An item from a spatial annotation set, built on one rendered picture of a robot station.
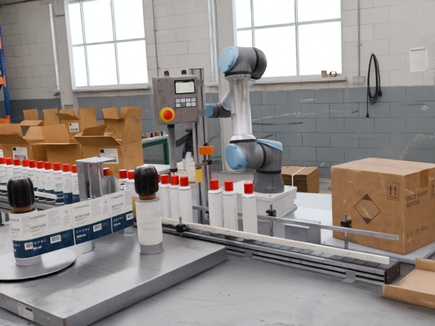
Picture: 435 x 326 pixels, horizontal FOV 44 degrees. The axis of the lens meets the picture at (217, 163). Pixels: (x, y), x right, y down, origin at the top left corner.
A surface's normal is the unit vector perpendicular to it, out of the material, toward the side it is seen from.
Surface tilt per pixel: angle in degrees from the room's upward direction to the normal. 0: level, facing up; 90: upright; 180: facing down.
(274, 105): 90
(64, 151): 91
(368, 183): 90
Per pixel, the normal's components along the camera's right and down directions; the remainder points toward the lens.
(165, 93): 0.27, 0.14
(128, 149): 0.92, 0.04
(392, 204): -0.77, 0.15
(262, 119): -0.48, 0.17
